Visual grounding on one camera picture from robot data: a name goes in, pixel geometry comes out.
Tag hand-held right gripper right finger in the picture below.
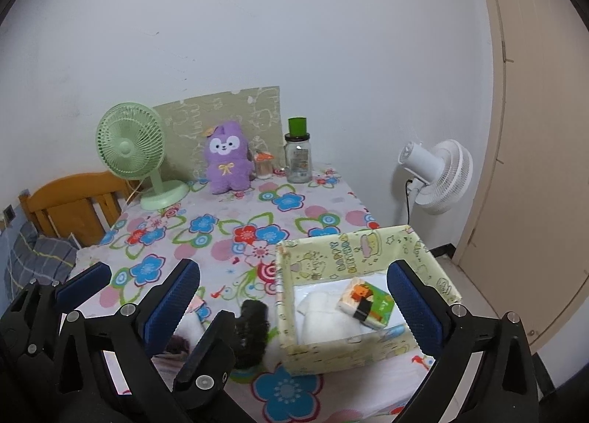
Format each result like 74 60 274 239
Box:
387 261 539 423

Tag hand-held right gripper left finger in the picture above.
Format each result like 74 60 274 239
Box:
57 260 200 423

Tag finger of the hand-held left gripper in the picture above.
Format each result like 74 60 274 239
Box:
0 262 112 359
172 311 258 423

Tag green orange tissue pack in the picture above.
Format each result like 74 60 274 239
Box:
338 278 396 329

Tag black fuzzy item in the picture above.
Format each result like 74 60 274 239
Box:
232 299 270 369

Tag white soft cloth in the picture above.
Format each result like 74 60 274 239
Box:
297 289 384 346

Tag yellow gift-wrapped box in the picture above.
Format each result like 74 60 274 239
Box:
275 224 462 376

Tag small white soft item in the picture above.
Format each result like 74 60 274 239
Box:
179 308 213 342

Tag grey plaid pillow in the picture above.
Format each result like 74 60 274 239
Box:
0 221 79 302

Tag white floor fan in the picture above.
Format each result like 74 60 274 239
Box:
398 139 474 216

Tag green desk fan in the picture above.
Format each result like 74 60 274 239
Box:
96 102 190 212

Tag purple plush toy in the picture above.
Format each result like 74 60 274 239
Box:
204 121 255 195

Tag small jar with orange lid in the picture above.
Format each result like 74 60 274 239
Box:
254 151 273 180

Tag glass jar mug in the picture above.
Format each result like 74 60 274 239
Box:
284 132 313 183

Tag beige door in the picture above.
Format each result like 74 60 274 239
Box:
453 0 589 355

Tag white desk fan cable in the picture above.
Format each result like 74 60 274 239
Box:
120 179 144 212

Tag black floor fan cable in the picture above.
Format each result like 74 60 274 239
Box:
405 178 417 227

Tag green patterned wall paper sheet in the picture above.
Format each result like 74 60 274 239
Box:
153 86 283 182

